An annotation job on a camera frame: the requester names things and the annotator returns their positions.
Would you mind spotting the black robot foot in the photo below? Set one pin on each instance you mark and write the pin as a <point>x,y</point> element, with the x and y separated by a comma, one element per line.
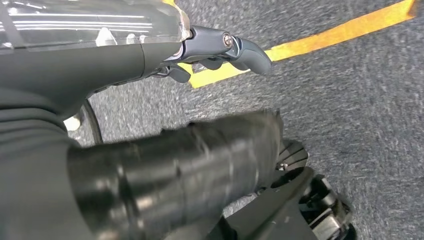
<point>281,212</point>

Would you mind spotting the yellow floor tape marking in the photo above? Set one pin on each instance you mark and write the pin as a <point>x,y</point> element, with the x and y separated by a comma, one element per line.
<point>331,33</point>

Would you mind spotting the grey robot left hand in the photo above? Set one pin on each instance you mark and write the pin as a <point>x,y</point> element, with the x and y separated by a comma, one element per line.
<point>82,66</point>

